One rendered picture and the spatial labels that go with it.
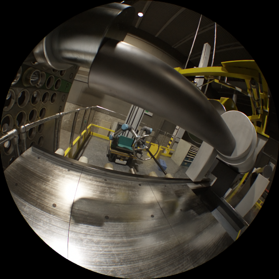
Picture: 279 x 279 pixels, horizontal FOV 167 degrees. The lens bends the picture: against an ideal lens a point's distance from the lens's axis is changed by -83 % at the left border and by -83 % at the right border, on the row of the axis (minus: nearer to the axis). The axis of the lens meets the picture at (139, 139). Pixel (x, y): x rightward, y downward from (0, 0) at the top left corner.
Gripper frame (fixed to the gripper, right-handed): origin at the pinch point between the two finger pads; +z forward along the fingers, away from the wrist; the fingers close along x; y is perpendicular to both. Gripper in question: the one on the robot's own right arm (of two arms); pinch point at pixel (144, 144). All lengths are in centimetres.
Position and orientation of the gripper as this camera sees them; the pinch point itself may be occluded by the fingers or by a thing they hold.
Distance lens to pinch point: 142.3
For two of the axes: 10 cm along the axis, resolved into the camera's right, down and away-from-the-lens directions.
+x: -8.3, -3.9, -4.0
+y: -4.9, 8.5, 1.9
